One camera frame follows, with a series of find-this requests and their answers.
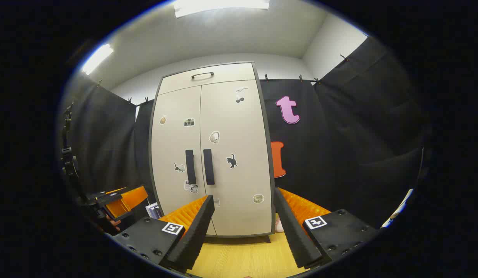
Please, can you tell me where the black backdrop cloth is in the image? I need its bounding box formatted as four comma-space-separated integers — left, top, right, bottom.
61, 37, 430, 232

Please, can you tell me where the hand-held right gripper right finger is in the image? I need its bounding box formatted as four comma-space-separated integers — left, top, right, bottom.
274, 187, 379, 270

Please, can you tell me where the beige cabinet door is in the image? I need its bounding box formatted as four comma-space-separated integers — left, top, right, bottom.
151, 86, 217, 236
200, 80, 274, 237

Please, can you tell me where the beige cabinet drawer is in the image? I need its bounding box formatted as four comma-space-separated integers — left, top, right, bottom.
158, 63, 258, 95

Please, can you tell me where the white blue cardboard box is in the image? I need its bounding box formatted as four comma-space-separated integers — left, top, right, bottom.
145, 202, 164, 220

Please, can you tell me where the small ceiling light panel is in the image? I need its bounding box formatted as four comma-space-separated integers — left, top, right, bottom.
82, 44, 114, 75

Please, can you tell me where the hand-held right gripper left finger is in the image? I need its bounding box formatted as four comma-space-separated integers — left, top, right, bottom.
107, 195, 215, 274

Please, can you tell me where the white printed object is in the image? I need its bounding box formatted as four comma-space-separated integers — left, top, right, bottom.
382, 188, 414, 228

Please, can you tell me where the long ceiling light panel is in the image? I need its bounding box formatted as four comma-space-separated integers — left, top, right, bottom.
173, 0, 270, 18

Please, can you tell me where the beige double-door shoe cabinet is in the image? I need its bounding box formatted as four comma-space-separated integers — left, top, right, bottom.
149, 62, 277, 238

